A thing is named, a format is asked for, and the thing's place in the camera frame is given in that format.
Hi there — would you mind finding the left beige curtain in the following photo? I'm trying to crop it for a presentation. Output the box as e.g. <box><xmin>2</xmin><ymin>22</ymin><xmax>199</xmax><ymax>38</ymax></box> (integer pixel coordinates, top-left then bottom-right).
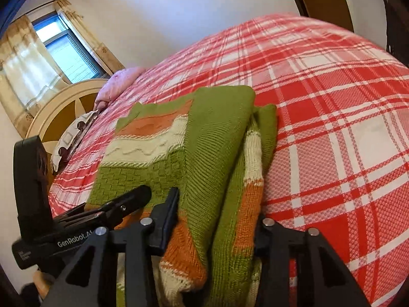
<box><xmin>1</xmin><ymin>15</ymin><xmax>71</xmax><ymax>137</ymax></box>

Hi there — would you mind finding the beige curtain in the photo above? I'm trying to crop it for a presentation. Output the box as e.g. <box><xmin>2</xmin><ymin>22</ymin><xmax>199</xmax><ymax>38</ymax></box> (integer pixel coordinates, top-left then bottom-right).
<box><xmin>53</xmin><ymin>0</ymin><xmax>125</xmax><ymax>75</ymax></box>
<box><xmin>1</xmin><ymin>15</ymin><xmax>71</xmax><ymax>137</ymax></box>

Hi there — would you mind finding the green striped knit sweater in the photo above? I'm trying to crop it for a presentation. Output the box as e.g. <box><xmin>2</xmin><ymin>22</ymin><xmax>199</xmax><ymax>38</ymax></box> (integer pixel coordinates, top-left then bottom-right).
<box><xmin>87</xmin><ymin>86</ymin><xmax>277</xmax><ymax>306</ymax></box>

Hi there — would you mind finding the left hand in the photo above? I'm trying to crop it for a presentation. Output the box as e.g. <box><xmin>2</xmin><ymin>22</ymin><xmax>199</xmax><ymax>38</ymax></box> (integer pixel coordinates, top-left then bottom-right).
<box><xmin>32</xmin><ymin>270</ymin><xmax>55</xmax><ymax>299</ymax></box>

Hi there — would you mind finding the cream wooden headboard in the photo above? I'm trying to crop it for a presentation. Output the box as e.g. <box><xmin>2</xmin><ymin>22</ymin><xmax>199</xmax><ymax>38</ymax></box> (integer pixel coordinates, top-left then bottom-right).
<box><xmin>25</xmin><ymin>78</ymin><xmax>107</xmax><ymax>154</ymax></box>

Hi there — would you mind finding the red plaid bed cover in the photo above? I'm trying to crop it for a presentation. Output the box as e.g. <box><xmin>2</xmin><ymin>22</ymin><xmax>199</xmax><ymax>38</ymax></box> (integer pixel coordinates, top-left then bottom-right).
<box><xmin>49</xmin><ymin>15</ymin><xmax>408</xmax><ymax>306</ymax></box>

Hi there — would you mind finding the window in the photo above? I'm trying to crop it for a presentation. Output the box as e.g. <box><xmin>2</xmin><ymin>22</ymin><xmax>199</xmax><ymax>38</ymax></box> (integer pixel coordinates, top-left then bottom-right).
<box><xmin>33</xmin><ymin>12</ymin><xmax>107</xmax><ymax>83</ymax></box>

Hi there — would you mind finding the right beige curtain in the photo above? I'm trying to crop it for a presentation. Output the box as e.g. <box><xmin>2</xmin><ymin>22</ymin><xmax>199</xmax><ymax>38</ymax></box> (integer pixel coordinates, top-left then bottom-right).
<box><xmin>53</xmin><ymin>0</ymin><xmax>125</xmax><ymax>75</ymax></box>

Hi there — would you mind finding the pink pillow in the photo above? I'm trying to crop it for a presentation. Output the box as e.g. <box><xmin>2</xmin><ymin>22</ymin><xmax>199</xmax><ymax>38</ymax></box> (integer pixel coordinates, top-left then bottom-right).
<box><xmin>94</xmin><ymin>67</ymin><xmax>146</xmax><ymax>111</ymax></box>

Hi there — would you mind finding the grey patterned pillow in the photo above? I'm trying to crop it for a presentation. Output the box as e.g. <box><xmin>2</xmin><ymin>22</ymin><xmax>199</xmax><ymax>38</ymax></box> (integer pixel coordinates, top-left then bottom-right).
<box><xmin>51</xmin><ymin>111</ymin><xmax>99</xmax><ymax>174</ymax></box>

